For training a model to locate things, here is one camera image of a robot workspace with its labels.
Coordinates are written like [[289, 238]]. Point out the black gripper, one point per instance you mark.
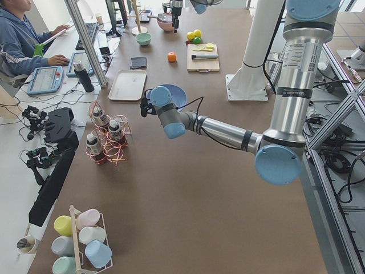
[[175, 12], [144, 108]]

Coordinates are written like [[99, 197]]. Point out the blue round plate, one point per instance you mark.
[[178, 95]]

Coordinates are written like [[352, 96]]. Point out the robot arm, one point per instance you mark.
[[307, 25], [199, 6]]

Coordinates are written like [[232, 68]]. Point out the pink ice bowl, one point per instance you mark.
[[164, 20]]

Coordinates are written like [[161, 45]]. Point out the lower whole lemon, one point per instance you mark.
[[190, 36]]

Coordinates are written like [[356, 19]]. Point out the whole lemon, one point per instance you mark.
[[197, 33], [190, 36]]

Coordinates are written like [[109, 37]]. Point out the upper whole lemon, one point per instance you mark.
[[197, 33]]

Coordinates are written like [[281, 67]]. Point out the cream rabbit tray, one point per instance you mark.
[[128, 85]]

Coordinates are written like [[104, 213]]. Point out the green lime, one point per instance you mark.
[[197, 40]]

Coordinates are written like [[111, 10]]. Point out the orange mandarin fruit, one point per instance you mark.
[[172, 57]]

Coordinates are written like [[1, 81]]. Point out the mint green bowl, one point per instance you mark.
[[143, 39]]

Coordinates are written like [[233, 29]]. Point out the back right tea bottle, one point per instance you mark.
[[116, 133]]

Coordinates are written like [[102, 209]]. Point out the tea bottle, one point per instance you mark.
[[116, 133], [100, 118], [95, 150]]

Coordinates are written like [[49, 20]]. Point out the yellow plastic knife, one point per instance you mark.
[[206, 49]]

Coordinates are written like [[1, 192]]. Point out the wooden cup stand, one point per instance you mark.
[[136, 15]]

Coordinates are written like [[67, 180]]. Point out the upper lemon half slice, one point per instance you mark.
[[210, 46]]

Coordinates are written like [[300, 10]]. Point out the grey folded cloth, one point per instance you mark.
[[138, 63]]

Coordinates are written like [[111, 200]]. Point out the steel muddler black tip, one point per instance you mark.
[[203, 57]]

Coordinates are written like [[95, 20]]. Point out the back left tea bottle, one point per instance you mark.
[[100, 118]]

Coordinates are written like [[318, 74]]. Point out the bamboo cutting board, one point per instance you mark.
[[202, 66]]

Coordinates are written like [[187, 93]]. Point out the front tea bottle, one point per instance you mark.
[[95, 150]]

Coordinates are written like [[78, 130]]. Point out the black thermos bottle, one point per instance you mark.
[[83, 76]]

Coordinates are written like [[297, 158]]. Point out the lower blue teach pendant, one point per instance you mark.
[[46, 80]]

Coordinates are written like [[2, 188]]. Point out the pink plastic cup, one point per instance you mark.
[[87, 218]]

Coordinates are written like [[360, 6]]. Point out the seated person blue hoodie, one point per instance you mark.
[[19, 38]]

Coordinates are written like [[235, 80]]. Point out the white plastic cup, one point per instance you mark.
[[89, 234]]

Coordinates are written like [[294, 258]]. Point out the yellow plastic cup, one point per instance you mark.
[[63, 225]]

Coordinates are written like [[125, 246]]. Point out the light blue plastic cup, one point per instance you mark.
[[98, 253]]

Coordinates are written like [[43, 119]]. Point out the grey plastic cup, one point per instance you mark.
[[63, 246]]

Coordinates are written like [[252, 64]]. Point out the mint plastic cup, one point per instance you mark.
[[64, 265]]

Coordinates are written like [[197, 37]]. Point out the paper cup with pens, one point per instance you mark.
[[27, 245]]

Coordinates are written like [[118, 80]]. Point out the copper wire bottle rack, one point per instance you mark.
[[113, 150]]

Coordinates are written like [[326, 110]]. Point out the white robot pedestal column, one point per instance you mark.
[[249, 82]]

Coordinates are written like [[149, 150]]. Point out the white wire cup rack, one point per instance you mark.
[[82, 263]]

